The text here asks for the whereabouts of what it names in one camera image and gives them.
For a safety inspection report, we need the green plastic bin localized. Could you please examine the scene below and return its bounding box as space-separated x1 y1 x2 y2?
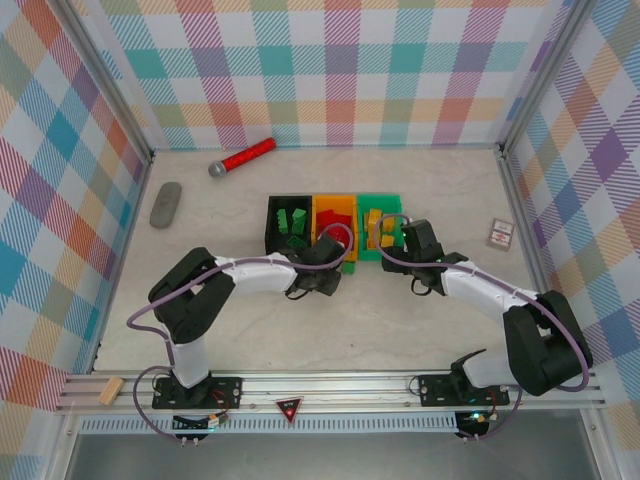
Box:
355 193 405 264

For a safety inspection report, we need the black plastic bin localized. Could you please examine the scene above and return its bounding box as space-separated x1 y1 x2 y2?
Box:
263 194 317 256

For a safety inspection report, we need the orange plastic bin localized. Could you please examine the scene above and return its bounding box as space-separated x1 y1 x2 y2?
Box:
310 193 361 264

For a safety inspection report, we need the small card box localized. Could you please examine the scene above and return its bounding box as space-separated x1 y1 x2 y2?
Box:
484 217 516 251

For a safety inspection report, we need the red triangle sign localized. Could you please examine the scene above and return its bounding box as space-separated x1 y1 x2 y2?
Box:
275 395 305 422

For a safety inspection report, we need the red toy microphone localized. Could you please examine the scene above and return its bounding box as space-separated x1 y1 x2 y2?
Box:
208 138 278 179

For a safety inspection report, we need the grey oval stone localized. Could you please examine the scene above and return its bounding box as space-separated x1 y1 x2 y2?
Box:
149 181 183 230

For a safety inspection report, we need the small wooden block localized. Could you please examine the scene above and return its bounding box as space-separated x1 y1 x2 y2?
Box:
98 377 125 405

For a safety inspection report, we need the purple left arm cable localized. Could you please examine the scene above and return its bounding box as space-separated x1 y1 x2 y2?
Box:
128 223 357 444

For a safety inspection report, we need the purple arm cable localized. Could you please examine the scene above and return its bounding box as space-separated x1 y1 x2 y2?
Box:
372 213 596 444
128 223 357 444

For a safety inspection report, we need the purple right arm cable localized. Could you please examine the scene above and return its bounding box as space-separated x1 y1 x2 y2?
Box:
372 213 596 444

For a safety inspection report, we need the aluminium frame rail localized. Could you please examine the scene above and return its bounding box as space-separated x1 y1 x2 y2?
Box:
54 369 609 415

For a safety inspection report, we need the aluminium side rail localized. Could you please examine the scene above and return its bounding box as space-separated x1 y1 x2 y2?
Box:
497 143 574 374
89 149 155 374

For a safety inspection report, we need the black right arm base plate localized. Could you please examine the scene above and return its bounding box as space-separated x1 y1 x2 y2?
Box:
417 373 511 407

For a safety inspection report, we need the white slotted cable duct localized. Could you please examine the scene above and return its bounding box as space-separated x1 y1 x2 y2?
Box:
79 417 459 435

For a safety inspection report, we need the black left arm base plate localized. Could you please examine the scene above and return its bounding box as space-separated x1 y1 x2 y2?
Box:
151 375 244 410

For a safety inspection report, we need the aluminium corner post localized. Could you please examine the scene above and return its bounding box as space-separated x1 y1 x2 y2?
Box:
59 0 155 164
498 0 596 156

